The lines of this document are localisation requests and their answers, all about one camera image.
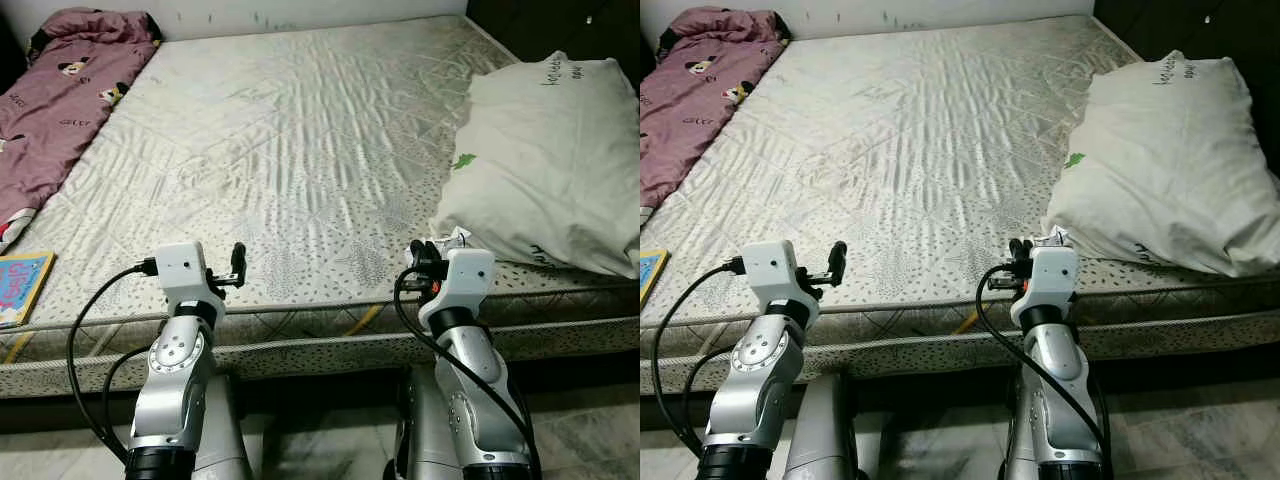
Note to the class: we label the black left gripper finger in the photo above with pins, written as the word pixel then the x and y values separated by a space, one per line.
pixel 238 265
pixel 837 265

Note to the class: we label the white paper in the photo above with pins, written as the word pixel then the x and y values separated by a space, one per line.
pixel 455 238
pixel 1055 238

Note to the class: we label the blue children's picture book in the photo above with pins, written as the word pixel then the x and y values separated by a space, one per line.
pixel 652 275
pixel 20 290

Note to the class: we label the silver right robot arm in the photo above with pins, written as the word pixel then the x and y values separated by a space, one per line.
pixel 475 390
pixel 1055 390

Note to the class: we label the patterned bed base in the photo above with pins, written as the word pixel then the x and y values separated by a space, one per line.
pixel 300 358
pixel 920 355

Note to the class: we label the grey white quilted mattress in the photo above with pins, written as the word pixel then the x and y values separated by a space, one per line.
pixel 300 150
pixel 920 150

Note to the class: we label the white pillow with green print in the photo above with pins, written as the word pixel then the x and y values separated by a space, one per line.
pixel 1160 170
pixel 550 170

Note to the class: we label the pink cartoon mouse blanket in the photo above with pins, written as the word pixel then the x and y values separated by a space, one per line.
pixel 60 120
pixel 690 110

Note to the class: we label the black tufted headboard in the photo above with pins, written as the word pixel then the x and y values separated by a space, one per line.
pixel 1200 30
pixel 560 30

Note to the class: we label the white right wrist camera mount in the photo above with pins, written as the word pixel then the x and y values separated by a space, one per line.
pixel 465 275
pixel 1055 275

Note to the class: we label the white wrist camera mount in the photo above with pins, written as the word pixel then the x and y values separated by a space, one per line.
pixel 185 270
pixel 1055 275
pixel 465 275
pixel 775 270

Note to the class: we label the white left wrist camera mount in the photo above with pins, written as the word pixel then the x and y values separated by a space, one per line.
pixel 775 270
pixel 185 270

